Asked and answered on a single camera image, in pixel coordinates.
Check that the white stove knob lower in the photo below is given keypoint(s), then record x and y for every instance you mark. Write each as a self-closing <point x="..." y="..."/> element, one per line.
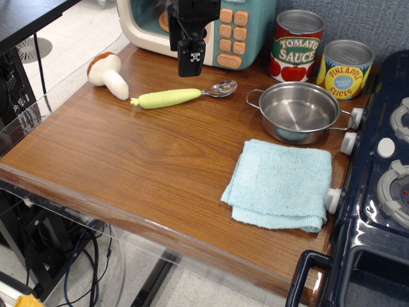
<point x="332" y="200"/>

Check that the green handled metal spoon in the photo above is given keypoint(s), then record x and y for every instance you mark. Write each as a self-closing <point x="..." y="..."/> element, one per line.
<point x="174" y="97"/>

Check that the dark blue toy stove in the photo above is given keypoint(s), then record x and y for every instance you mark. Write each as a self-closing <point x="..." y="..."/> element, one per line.
<point x="368" y="261"/>

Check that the white stove knob middle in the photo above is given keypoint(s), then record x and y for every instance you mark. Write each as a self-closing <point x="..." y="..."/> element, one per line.
<point x="348" y="142"/>

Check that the white stove knob upper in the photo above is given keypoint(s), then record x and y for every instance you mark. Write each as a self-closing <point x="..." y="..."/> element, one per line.
<point x="355" y="118"/>

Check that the white stove knob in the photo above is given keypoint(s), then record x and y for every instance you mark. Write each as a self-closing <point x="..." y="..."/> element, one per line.
<point x="355" y="118"/>
<point x="348" y="142"/>
<point x="332" y="200"/>

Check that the silver metal pot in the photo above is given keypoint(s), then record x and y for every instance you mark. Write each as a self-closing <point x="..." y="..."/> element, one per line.
<point x="299" y="113"/>

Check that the yellow cloth bottom left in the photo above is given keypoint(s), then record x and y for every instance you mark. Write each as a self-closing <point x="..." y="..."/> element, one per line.
<point x="28" y="301"/>

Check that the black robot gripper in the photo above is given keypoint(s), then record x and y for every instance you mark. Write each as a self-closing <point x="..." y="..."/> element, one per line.
<point x="187" y="21"/>

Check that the black computer tower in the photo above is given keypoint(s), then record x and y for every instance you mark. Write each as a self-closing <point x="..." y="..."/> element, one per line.
<point x="18" y="102"/>

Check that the pineapple slices can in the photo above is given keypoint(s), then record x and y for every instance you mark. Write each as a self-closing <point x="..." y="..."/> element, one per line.
<point x="345" y="67"/>

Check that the black desk top left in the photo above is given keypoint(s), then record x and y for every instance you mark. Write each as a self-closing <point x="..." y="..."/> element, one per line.
<point x="21" y="19"/>

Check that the plush mushroom toy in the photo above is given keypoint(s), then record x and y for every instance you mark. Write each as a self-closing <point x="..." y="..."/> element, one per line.
<point x="104" y="70"/>

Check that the tomato sauce can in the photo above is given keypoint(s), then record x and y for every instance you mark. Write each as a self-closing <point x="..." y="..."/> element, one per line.
<point x="297" y="38"/>

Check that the toy microwave oven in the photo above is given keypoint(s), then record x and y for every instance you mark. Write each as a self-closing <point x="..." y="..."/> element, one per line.
<point x="232" y="42"/>

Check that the light blue folded cloth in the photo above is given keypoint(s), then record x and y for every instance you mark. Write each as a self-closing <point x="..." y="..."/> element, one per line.
<point x="280" y="187"/>

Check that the round floor vent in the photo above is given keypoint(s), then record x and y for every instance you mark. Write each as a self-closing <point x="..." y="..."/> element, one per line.
<point x="30" y="49"/>

